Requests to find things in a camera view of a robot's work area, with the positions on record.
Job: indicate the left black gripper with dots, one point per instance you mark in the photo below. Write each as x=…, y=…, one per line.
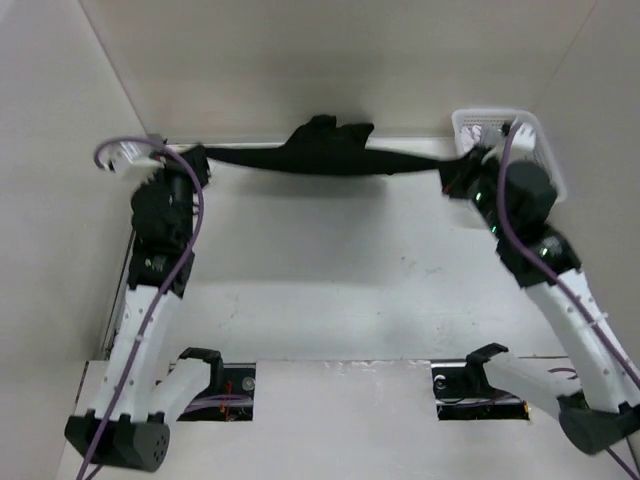
x=173, y=170

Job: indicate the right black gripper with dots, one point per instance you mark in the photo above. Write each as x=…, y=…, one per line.
x=453, y=183

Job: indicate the black tank top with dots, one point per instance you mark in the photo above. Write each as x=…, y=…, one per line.
x=322, y=147

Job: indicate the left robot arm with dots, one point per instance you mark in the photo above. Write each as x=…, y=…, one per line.
x=127, y=424

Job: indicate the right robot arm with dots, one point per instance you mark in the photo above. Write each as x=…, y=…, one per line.
x=601, y=408

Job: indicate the pale pink tank top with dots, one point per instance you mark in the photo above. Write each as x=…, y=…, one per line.
x=472, y=136

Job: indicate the white plastic basket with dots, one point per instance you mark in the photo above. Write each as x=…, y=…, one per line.
x=494, y=118

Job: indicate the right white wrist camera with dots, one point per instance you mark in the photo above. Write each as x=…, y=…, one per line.
x=510, y=135

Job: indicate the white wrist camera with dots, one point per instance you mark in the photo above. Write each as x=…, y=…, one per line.
x=510, y=135
x=131, y=162

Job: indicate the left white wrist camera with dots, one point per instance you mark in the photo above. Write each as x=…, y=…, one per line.
x=131, y=162

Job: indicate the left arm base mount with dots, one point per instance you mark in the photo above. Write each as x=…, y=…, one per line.
x=229, y=396

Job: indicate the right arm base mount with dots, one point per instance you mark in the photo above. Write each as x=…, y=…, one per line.
x=462, y=392

